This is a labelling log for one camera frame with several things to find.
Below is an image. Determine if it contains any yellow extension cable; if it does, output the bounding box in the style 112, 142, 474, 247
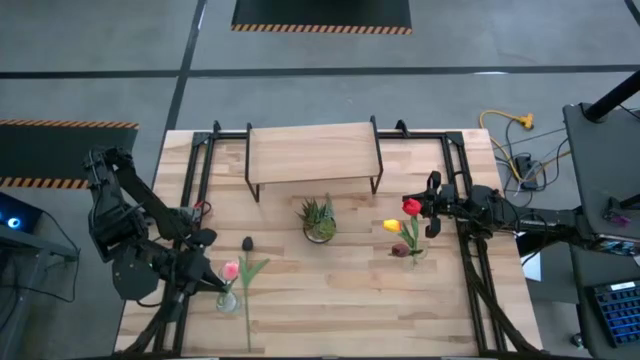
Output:
478, 109, 571, 186

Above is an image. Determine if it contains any black pole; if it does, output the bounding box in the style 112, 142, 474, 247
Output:
583, 69, 640, 124

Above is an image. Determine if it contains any dark grey table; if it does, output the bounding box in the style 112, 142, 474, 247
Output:
569, 239, 640, 360

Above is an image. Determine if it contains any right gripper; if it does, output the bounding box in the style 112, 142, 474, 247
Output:
402, 169, 457, 239

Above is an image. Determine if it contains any black power strip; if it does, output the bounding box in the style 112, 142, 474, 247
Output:
514, 154, 539, 190

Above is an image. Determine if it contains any succulent plant in black pot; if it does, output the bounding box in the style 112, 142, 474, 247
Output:
298, 193, 339, 245

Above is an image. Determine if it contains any black metal table frame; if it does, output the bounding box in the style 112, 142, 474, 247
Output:
113, 118, 546, 359

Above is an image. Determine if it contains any white paper sheet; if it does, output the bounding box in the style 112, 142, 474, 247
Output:
519, 248, 544, 283

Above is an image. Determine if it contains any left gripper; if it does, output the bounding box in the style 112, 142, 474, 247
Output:
158, 228, 227, 297

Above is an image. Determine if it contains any pink tulip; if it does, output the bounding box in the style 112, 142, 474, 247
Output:
219, 259, 241, 309

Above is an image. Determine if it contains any computer with blue light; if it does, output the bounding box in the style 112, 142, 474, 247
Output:
0, 191, 44, 234

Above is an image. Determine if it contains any black desk stand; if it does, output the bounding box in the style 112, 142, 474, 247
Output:
604, 192, 640, 226

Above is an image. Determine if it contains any dark maroon tulip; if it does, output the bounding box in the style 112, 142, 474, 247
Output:
389, 242, 424, 259

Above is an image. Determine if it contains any grey desk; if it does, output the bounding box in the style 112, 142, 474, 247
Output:
562, 102, 640, 241

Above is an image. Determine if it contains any wooden shelf with black legs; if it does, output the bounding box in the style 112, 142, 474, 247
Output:
243, 115, 385, 203

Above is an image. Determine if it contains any colourful phone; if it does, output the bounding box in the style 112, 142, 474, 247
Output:
594, 234, 640, 257

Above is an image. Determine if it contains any grey side table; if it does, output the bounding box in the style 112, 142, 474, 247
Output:
0, 224, 81, 360

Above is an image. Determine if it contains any red tulip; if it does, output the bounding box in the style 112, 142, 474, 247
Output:
401, 197, 426, 256

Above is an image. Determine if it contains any clear glass vase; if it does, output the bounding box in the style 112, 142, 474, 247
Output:
407, 239, 430, 271
215, 289, 241, 315

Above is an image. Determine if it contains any backlit keyboard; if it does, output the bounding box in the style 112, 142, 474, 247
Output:
589, 279, 640, 350

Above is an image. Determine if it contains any yellow orange tulip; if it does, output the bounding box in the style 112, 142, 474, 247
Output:
382, 218, 419, 256

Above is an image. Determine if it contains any black mat with hazard stripe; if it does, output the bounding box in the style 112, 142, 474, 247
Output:
0, 118, 140, 191
230, 0, 414, 36

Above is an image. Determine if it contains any black tulip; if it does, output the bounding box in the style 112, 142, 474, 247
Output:
238, 235, 271, 354

